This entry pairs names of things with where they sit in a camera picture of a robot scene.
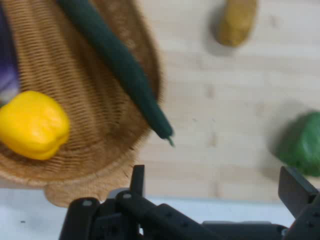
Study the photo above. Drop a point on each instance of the green bell pepper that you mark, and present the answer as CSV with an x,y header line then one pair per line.
x,y
303,145

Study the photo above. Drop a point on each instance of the woven wicker basket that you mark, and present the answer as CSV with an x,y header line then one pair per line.
x,y
75,82

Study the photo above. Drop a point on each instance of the dark green cucumber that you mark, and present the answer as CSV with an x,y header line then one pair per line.
x,y
120,62

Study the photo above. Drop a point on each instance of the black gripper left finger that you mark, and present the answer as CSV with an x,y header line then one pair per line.
x,y
125,217

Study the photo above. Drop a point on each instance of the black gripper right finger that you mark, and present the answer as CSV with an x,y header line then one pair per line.
x,y
297,192

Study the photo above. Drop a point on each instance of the yellow bell pepper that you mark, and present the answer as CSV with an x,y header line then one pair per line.
x,y
32,125

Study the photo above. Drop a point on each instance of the brown potato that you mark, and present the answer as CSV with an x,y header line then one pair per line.
x,y
236,22

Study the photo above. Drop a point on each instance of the purple eggplant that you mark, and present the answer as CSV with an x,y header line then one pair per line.
x,y
7,60

